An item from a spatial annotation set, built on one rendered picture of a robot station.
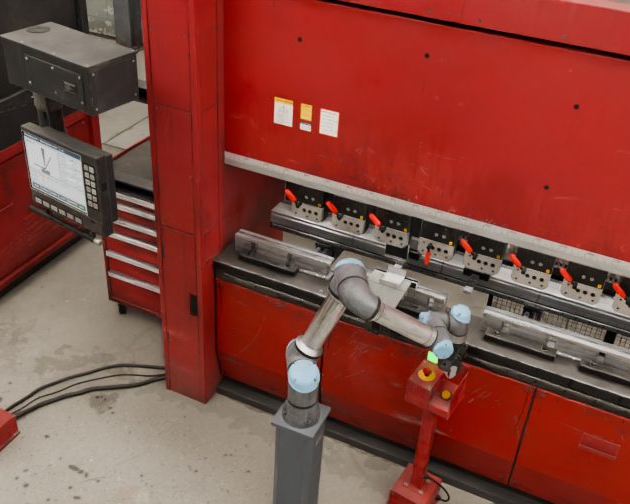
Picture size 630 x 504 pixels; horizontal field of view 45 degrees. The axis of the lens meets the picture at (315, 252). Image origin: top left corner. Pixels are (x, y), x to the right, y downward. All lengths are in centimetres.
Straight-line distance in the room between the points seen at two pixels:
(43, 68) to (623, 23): 206
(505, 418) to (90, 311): 258
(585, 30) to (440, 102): 58
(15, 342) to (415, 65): 286
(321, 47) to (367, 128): 36
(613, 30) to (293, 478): 202
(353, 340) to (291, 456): 70
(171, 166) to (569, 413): 199
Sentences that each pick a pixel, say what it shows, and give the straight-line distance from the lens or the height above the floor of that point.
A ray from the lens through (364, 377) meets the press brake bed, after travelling 366.
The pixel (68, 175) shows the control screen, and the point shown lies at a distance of 322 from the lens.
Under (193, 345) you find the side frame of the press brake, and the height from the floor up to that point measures 39.
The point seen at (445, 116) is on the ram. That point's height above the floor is 180.
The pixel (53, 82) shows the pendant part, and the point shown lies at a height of 183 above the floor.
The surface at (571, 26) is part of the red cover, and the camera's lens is 278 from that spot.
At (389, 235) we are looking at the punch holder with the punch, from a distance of 331.
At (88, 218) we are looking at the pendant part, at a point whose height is 130.
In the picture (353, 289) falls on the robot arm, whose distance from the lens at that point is 269.
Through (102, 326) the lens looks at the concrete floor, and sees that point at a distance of 474.
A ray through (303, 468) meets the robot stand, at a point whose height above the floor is 58.
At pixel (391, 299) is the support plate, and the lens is 329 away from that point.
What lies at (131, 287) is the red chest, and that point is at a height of 27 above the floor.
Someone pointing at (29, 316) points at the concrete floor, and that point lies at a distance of 491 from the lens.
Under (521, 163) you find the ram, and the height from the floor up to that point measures 169.
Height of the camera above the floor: 295
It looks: 34 degrees down
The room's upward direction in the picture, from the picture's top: 4 degrees clockwise
